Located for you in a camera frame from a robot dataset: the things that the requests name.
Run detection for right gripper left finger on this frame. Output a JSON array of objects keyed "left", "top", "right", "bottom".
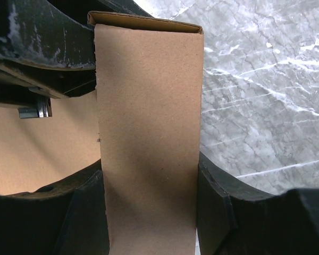
[{"left": 0, "top": 161, "right": 110, "bottom": 254}]

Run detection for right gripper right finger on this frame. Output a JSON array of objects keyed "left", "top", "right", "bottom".
[{"left": 197, "top": 155, "right": 319, "bottom": 254}]

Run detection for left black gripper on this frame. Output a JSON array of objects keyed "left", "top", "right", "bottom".
[{"left": 0, "top": 0, "right": 149, "bottom": 119}]

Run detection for brown cardboard box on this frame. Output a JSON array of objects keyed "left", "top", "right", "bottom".
[{"left": 0, "top": 11, "right": 204, "bottom": 254}]

